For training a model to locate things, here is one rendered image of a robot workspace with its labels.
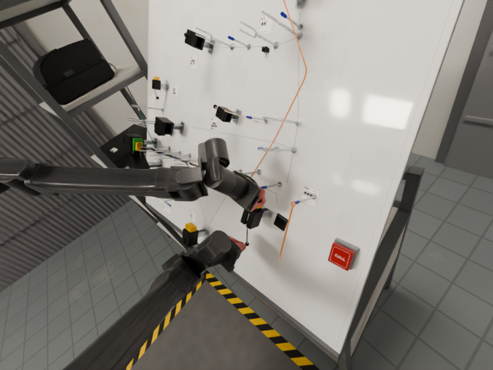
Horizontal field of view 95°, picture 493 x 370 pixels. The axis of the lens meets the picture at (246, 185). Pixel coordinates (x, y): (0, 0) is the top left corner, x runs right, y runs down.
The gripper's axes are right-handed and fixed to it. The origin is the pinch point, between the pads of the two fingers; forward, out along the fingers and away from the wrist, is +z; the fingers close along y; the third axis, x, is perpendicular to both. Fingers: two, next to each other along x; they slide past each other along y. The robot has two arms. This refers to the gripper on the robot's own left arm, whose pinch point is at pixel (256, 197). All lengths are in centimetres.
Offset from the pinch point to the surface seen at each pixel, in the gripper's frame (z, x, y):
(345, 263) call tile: 4.2, 0.1, -27.7
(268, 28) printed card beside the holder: -14.0, -41.2, 19.2
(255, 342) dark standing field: 92, 82, -1
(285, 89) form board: -7.7, -29.3, 6.9
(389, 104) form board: -8.1, -32.3, -19.1
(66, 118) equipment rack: -25, 21, 90
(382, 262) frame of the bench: 41, -5, -32
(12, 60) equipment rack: -46, 10, 93
